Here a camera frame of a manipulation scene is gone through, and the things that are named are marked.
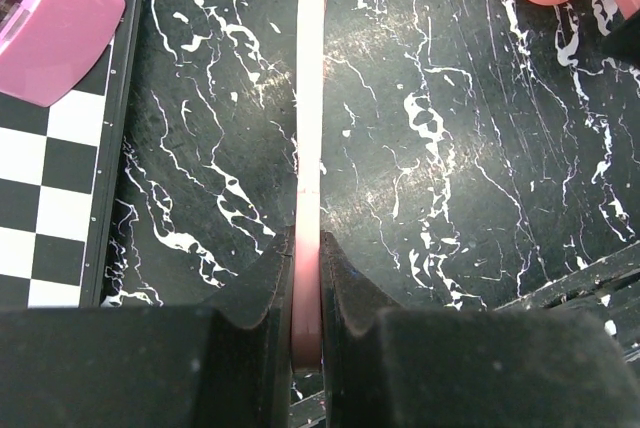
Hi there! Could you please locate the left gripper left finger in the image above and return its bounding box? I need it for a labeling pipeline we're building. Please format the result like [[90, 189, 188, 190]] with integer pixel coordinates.
[[1, 231, 293, 427]]

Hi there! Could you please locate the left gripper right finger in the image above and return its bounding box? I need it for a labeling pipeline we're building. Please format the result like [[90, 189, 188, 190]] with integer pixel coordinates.
[[320, 232, 639, 427]]

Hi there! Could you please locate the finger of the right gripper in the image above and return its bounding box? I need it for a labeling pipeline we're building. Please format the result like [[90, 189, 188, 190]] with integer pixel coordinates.
[[601, 15, 640, 68]]

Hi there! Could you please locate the pink hand brush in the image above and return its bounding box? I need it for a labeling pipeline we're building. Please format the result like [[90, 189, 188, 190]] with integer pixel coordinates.
[[291, 0, 326, 372]]

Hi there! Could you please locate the black white chessboard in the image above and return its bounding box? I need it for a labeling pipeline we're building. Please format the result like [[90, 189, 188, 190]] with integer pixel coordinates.
[[1, 0, 142, 310]]

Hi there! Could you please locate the pink metronome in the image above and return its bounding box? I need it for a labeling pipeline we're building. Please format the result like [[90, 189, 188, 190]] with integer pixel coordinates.
[[1, 0, 126, 107]]

